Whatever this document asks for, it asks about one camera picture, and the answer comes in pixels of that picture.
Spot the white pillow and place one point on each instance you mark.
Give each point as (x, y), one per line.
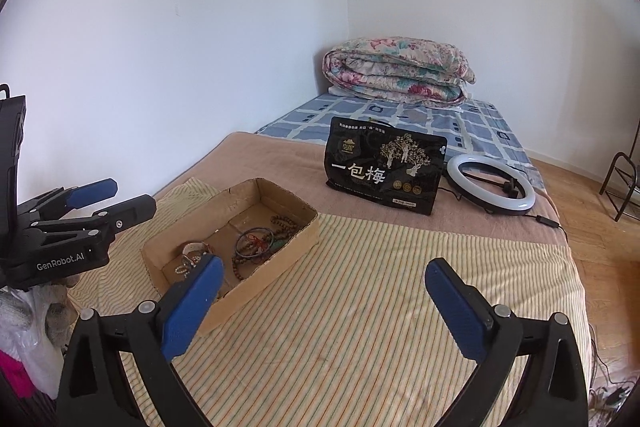
(336, 92)

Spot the blue checkered bedsheet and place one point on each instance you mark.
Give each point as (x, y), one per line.
(310, 117)

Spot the grey fuzzy cloth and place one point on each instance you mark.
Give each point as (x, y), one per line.
(57, 307)

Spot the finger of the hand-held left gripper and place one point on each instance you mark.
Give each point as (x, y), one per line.
(130, 209)
(92, 192)

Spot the black snack bag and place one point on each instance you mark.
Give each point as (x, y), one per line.
(380, 177)

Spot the folded floral quilt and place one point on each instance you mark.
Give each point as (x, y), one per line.
(395, 72)

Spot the cardboard box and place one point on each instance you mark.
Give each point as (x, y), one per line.
(280, 267)

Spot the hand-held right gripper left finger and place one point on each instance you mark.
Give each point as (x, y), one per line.
(192, 307)

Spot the pink cloth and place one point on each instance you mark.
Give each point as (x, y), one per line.
(12, 377)

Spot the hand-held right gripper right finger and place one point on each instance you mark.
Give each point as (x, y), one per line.
(460, 317)

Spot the black metal clothes rack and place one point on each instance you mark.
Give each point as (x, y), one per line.
(607, 174)

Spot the striped cloth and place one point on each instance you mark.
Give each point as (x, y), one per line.
(350, 307)

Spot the brown blanket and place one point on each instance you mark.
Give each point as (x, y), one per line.
(280, 157)

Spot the white plastic bag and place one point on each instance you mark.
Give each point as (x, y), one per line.
(25, 337)

